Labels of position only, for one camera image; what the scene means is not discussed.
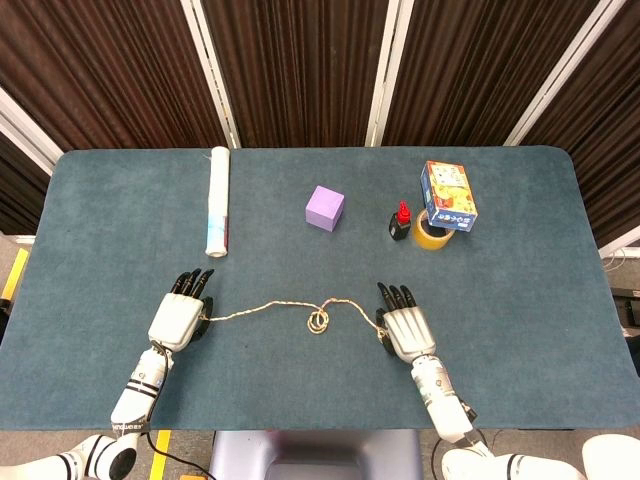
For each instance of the brown pleated partition panel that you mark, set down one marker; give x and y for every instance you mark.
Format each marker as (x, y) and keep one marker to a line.
(465, 65)
(17, 190)
(610, 125)
(100, 65)
(300, 70)

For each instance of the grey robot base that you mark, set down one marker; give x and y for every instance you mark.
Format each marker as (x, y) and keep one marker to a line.
(315, 457)

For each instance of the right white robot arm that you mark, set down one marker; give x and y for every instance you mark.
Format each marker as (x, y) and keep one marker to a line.
(440, 395)

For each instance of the white partition frame post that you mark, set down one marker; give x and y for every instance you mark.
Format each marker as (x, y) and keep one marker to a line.
(560, 75)
(620, 245)
(385, 75)
(25, 130)
(215, 85)

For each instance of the purple foam cube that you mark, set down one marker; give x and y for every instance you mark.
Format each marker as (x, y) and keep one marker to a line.
(325, 207)

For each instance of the blue felt table cover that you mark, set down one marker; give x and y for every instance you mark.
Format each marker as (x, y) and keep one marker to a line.
(320, 380)

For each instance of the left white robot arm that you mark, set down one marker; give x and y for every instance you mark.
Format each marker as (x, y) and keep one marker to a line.
(140, 385)

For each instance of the yellow floor tape strip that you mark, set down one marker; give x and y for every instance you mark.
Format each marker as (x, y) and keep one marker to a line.
(16, 272)
(161, 442)

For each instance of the black bottle red cap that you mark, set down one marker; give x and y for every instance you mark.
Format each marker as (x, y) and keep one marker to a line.
(399, 227)

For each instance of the black equipment box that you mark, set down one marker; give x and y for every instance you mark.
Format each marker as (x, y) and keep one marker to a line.
(627, 305)

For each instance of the yellow adhesive tape roll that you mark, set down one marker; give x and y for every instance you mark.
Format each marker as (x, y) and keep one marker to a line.
(432, 242)

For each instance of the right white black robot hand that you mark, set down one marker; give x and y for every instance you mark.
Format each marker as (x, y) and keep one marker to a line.
(410, 332)

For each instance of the blue printed cardboard box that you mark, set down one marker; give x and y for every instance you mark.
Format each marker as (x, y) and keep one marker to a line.
(447, 192)

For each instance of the white rolled paper tube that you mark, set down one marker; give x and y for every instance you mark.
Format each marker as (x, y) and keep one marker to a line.
(218, 200)

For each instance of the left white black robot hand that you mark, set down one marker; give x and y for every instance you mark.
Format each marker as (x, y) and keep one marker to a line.
(175, 320)

